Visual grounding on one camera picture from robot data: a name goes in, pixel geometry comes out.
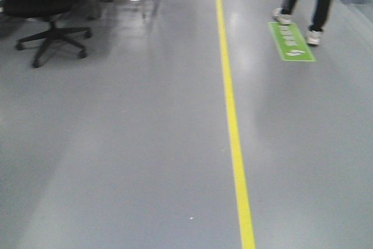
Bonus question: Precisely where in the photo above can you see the green floor sign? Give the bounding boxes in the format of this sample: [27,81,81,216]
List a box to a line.
[267,22,316,62]

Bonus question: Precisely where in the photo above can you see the yellow floor line tape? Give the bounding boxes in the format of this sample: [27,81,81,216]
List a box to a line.
[215,0,256,249]

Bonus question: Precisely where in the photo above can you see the black office chair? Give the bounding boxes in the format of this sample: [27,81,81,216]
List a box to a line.
[3,0,92,68]

